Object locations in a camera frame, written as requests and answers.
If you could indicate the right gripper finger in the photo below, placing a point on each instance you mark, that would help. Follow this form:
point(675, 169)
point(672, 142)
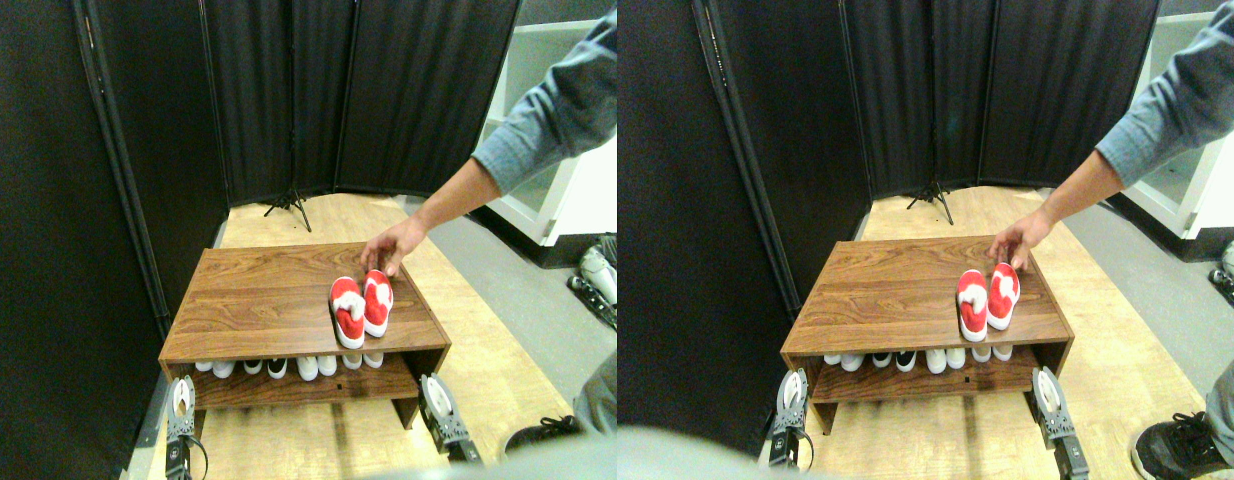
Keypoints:
point(1038, 400)
point(1064, 408)
point(426, 405)
point(454, 410)

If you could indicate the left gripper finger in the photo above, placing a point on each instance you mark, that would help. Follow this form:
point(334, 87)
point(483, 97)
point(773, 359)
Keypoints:
point(804, 390)
point(785, 402)
point(172, 410)
point(190, 398)

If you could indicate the red shoe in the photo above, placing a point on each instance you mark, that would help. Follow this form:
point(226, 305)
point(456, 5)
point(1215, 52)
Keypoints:
point(348, 315)
point(973, 308)
point(378, 305)
point(1003, 298)

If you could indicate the person's hand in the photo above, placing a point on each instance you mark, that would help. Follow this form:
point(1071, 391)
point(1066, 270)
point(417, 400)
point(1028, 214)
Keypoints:
point(1022, 238)
point(395, 245)

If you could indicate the person's legs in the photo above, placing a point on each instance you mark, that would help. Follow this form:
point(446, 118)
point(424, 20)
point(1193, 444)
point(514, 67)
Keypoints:
point(1177, 450)
point(552, 432)

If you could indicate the black and white shoe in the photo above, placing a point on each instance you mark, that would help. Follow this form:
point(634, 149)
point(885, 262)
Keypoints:
point(277, 368)
point(905, 360)

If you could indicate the brown shoe rack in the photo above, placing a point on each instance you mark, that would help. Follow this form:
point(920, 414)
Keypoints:
point(897, 295)
point(267, 300)

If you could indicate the black curtain stand foot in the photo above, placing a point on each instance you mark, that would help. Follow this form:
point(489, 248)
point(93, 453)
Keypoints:
point(293, 195)
point(935, 188)

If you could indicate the black curtain stand pole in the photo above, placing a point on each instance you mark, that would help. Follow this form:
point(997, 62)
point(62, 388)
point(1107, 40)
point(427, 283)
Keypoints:
point(123, 170)
point(742, 150)

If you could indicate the white shelf unit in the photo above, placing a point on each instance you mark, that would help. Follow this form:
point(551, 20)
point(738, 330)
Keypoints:
point(1227, 190)
point(577, 200)

